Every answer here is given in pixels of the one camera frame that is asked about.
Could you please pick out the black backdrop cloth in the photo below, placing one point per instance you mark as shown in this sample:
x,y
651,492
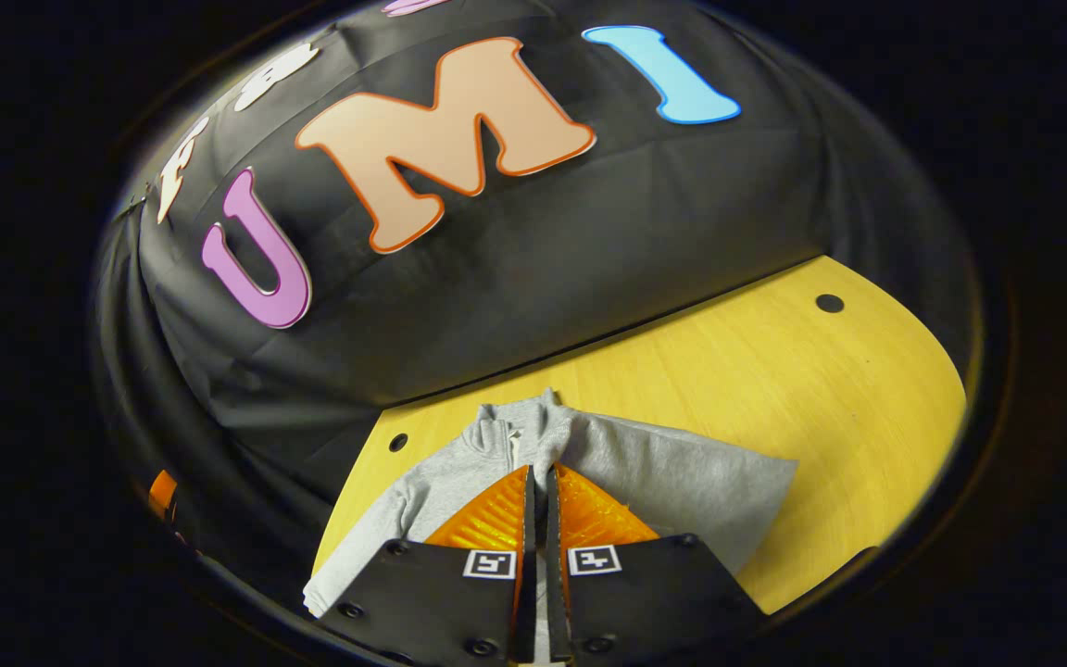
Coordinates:
x,y
589,241

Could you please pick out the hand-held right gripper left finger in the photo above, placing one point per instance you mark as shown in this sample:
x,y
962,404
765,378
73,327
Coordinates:
x,y
526,621

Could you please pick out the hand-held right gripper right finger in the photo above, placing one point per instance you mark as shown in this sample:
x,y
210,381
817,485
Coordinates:
x,y
556,621

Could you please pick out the grey sweatshirt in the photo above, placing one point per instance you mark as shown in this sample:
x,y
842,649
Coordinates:
x,y
663,472

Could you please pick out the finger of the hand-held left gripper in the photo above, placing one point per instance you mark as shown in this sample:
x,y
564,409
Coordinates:
x,y
161,493

